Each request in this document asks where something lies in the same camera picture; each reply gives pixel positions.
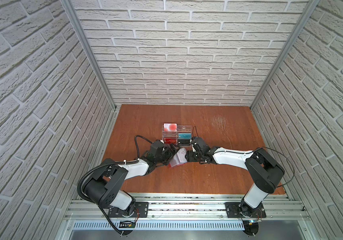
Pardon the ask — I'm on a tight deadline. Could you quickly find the red card in organizer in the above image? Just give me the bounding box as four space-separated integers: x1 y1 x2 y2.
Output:
162 137 178 145

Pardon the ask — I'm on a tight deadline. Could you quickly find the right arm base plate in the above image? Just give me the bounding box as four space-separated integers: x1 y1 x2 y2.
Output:
225 202 267 219

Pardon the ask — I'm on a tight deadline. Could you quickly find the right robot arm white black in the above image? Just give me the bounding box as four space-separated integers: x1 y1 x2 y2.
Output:
186 137 285 212

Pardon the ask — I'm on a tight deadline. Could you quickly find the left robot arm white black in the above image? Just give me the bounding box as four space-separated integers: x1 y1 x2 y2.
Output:
77 140 181 216

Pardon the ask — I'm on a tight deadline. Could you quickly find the white pink circle card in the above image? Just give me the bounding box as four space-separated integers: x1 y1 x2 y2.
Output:
162 123 178 132

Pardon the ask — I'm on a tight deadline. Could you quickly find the thin black cable right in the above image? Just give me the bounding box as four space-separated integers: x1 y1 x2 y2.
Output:
192 125 295 189

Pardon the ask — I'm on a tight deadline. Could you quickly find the clear acrylic card organizer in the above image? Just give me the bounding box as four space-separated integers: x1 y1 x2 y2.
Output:
161 124 192 147

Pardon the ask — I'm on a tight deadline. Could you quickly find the black corrugated cable left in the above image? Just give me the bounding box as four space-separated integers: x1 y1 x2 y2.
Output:
76 134 154 236

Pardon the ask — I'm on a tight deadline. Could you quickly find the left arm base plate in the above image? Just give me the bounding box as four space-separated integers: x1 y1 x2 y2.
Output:
108 202 149 218

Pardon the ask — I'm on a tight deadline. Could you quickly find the aluminium rail frame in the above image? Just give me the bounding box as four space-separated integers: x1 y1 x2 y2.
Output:
54 193 321 240

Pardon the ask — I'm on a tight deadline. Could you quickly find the black VIP card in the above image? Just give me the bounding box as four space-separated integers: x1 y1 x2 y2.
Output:
178 139 191 146

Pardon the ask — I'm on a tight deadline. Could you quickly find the red leather card holder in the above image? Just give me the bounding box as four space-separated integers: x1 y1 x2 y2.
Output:
168 148 188 168

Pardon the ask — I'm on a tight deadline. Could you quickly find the teal VIP card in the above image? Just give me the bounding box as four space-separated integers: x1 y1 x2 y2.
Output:
178 133 192 140

